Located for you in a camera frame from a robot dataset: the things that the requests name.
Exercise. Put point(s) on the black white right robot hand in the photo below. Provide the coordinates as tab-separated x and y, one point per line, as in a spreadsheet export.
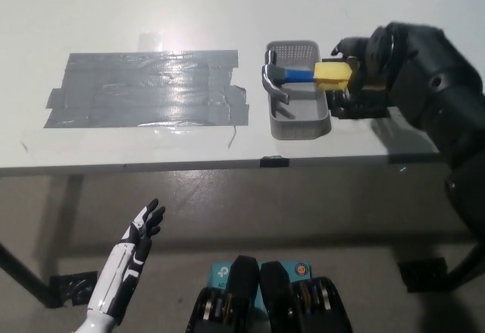
358	50

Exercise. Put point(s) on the small black tape piece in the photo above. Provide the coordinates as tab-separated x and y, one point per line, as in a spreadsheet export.
274	162

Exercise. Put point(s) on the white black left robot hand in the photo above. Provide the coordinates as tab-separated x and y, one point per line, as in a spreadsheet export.
129	261

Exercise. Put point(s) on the gray duct tape patch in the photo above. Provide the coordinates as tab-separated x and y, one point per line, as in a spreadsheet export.
144	86

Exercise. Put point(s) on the gray perforated plastic container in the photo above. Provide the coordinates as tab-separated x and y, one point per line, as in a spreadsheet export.
303	120

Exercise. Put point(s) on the black table leg brace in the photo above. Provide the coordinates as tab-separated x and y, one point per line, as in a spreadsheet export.
22	272

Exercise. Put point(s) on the black tape patch on desk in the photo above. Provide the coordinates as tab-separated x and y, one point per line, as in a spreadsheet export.
363	111

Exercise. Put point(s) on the blue hammer with yellow foam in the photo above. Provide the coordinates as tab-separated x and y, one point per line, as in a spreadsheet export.
295	76

